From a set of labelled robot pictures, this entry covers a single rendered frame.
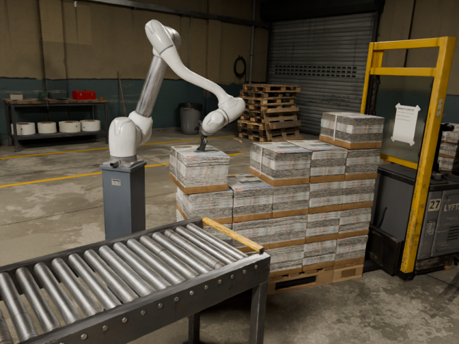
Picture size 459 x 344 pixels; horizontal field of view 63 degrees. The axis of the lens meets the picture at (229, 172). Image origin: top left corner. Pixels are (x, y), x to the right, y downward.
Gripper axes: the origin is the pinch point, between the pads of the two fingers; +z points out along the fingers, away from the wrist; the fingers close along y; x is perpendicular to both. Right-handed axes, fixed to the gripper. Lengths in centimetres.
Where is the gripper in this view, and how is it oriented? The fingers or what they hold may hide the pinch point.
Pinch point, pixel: (197, 138)
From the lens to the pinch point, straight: 246.9
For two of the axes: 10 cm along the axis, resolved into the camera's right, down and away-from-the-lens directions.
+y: 1.3, 9.8, -1.8
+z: -3.5, 2.1, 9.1
